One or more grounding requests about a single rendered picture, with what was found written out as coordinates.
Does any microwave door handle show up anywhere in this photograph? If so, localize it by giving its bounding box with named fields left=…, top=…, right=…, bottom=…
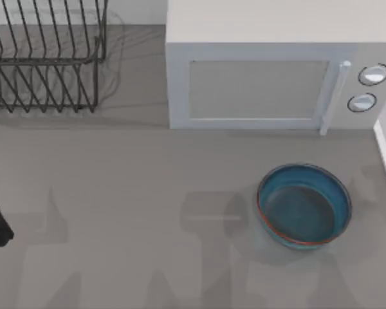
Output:
left=319, top=60, right=352, bottom=136

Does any pale microwave oven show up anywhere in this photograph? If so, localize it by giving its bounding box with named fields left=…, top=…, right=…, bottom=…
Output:
left=165, top=0, right=386, bottom=136

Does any large microwave knob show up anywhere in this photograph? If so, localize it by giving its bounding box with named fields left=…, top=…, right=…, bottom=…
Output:
left=357, top=63, right=386, bottom=87

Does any small microwave knob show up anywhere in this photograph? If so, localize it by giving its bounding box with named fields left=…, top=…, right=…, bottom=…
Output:
left=347, top=92, right=378, bottom=113

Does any black wire dish rack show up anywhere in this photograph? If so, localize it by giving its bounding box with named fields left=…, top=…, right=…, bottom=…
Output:
left=0, top=0, right=109, bottom=114

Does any microwave oven door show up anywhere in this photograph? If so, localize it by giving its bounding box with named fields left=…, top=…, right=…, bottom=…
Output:
left=165, top=42, right=358, bottom=131

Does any blue bowl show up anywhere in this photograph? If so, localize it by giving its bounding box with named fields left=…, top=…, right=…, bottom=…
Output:
left=256, top=163, right=353, bottom=252

